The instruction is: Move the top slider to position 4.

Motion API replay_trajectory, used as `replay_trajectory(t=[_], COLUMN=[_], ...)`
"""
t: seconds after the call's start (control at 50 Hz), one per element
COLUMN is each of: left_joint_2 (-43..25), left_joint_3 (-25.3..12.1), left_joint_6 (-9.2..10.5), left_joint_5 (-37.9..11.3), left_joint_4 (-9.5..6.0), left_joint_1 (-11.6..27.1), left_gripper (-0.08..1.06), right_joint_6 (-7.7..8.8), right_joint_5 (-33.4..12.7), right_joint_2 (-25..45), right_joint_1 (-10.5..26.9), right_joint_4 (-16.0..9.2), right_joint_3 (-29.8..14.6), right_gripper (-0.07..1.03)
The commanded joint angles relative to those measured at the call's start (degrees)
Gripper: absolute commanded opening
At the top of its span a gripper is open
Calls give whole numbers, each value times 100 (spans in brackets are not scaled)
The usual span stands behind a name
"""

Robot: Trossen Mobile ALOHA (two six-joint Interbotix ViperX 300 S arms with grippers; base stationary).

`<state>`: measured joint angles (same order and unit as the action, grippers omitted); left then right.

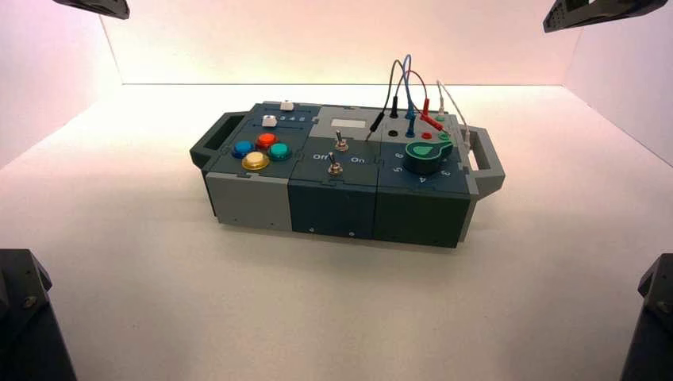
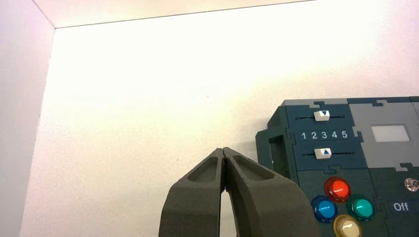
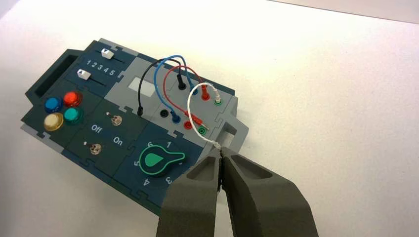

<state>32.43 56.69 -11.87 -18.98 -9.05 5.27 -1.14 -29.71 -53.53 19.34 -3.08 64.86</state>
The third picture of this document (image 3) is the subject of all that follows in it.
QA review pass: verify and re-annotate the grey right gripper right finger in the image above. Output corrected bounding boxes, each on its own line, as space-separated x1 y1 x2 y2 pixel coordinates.
221 147 319 237

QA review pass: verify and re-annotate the red push button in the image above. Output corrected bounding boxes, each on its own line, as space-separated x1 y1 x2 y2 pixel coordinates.
63 91 83 108

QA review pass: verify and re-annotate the blue jumper cable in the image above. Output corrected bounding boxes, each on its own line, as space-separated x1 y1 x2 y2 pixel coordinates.
154 54 200 125

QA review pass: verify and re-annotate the black jumper cable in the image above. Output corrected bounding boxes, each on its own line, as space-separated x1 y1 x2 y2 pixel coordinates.
137 58 187 118

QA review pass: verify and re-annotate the blue push button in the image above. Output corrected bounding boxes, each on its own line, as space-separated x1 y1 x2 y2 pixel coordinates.
44 96 64 114

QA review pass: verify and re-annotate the yellow push button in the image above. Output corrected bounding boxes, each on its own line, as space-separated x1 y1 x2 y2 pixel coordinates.
43 113 64 132

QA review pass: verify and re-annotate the red jumper cable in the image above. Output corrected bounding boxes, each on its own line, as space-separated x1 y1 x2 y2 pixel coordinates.
163 65 211 129

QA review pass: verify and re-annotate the dark blue control panel board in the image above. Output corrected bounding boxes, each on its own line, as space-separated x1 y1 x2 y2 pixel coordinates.
20 38 250 217

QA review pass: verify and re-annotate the black green rotary knob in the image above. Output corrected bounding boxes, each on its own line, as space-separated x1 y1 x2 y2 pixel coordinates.
138 144 187 178

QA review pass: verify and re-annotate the white jumper cable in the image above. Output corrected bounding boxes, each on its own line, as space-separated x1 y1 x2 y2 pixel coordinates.
186 82 223 150

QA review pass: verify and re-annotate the metal toggle switch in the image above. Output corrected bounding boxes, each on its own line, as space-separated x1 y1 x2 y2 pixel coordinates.
106 112 123 127
84 141 102 156

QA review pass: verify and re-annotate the green push button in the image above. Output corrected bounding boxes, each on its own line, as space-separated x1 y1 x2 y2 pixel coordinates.
63 107 84 125

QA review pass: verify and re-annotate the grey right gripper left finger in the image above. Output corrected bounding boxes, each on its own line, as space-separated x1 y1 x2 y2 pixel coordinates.
156 147 222 237

